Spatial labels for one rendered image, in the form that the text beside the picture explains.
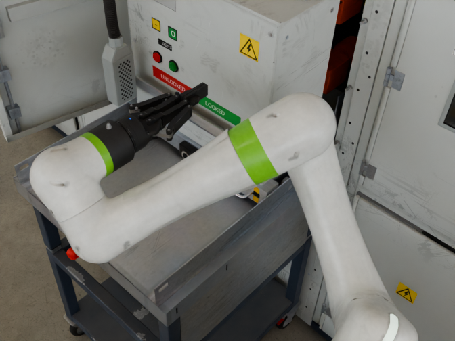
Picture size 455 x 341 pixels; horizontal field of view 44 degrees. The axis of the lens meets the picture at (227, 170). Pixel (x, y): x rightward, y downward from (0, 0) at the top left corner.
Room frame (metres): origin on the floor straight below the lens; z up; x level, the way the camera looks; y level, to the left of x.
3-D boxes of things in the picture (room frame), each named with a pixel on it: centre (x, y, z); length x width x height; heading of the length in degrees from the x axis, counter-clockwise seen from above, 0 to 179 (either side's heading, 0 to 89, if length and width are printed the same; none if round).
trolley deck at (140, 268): (1.14, 0.14, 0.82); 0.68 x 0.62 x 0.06; 139
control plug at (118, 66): (1.27, 0.30, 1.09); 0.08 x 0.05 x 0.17; 139
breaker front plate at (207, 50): (1.18, 0.10, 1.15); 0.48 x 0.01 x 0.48; 49
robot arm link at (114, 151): (0.82, 0.23, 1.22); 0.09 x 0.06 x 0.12; 49
